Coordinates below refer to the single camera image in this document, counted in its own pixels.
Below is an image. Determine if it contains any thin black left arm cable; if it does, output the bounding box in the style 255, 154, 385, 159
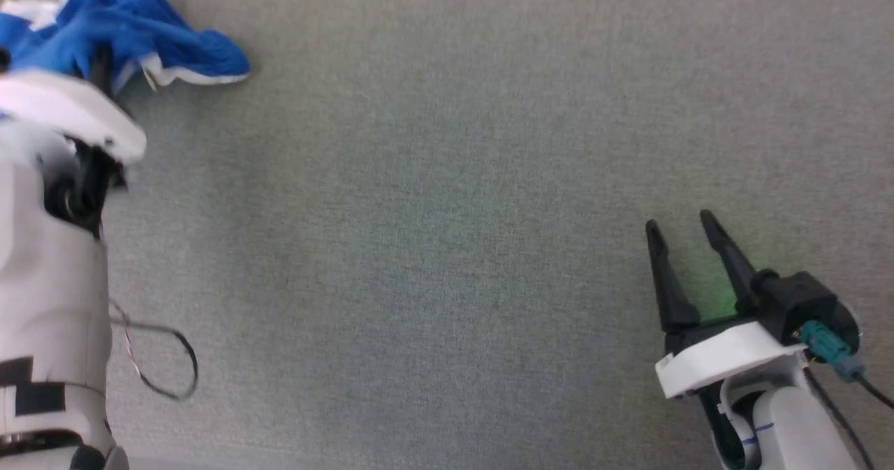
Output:
108, 301, 200, 401

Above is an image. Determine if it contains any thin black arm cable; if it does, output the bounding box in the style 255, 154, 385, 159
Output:
108, 301, 200, 401
803, 367, 894, 470

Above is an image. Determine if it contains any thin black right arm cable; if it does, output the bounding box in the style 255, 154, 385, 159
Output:
803, 367, 894, 470

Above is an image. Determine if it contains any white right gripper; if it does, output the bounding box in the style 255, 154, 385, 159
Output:
645, 210, 812, 399

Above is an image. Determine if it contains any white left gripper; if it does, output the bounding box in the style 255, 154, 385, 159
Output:
0, 45, 147, 165

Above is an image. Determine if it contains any blue and white garment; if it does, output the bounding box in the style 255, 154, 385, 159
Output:
0, 0, 251, 98

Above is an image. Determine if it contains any grey fabric sofa cushion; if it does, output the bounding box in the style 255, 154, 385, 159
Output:
0, 0, 894, 470

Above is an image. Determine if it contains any teal right camera connector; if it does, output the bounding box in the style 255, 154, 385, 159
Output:
796, 320, 867, 381

